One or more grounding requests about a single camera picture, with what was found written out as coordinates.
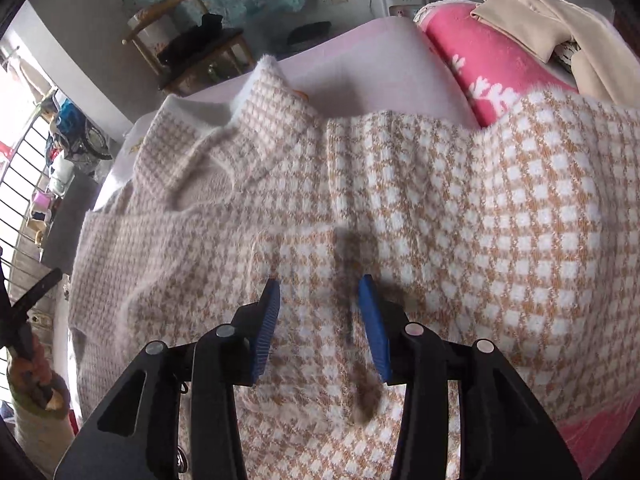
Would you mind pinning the dark waste bin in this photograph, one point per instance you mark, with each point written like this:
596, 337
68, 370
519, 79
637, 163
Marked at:
310, 30

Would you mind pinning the bicycle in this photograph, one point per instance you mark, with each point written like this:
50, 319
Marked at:
95, 141

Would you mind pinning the person's left hand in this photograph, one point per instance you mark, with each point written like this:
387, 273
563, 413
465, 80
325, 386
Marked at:
37, 360

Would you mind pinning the black cloth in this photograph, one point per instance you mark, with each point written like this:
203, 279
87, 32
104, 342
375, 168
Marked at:
190, 40

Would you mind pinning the pink floral blanket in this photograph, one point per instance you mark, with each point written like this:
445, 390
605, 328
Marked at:
470, 55

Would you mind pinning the blue bag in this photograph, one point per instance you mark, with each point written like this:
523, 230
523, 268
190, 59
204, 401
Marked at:
66, 120

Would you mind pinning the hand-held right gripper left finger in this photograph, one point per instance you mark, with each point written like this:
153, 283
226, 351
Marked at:
265, 330

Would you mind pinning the beige garment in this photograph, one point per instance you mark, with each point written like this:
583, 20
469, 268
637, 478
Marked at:
530, 15

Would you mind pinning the wooden chair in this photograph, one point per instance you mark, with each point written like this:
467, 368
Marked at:
200, 68

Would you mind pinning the white water dispenser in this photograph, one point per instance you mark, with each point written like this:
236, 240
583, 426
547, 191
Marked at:
385, 5

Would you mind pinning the grey cabinet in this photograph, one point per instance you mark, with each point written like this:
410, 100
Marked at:
70, 210

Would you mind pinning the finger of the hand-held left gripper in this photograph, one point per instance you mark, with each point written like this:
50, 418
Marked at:
42, 287

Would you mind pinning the beige white houndstooth sweater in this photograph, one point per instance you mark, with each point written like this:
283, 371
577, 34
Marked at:
450, 200

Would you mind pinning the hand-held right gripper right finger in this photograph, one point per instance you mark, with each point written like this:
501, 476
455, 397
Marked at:
372, 325

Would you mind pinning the person's left forearm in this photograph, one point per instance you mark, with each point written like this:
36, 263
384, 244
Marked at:
40, 435

